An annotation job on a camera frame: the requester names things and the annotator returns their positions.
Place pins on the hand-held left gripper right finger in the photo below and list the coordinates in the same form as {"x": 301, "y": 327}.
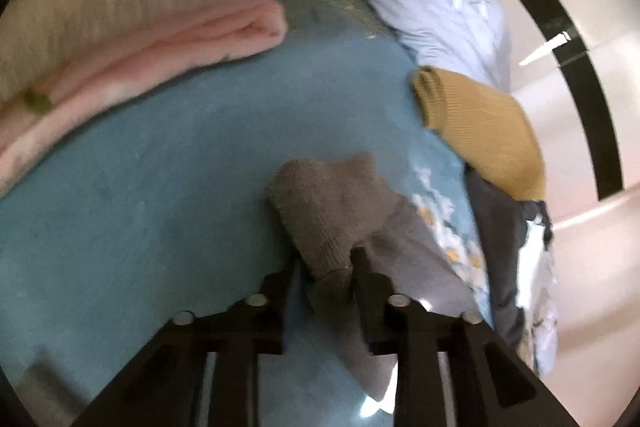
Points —
{"x": 361, "y": 292}

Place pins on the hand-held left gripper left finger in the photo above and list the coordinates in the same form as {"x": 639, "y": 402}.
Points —
{"x": 289, "y": 302}

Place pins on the grey knit sweater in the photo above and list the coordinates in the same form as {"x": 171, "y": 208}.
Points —
{"x": 330, "y": 212}

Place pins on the dark grey garment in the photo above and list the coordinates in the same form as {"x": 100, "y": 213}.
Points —
{"x": 500, "y": 247}

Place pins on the teal floral bed sheet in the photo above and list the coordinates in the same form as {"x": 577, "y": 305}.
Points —
{"x": 200, "y": 167}

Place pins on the mustard knit sweater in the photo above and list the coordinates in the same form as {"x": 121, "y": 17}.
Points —
{"x": 480, "y": 127}

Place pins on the pink fleece blanket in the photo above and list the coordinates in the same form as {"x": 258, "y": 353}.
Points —
{"x": 125, "y": 72}

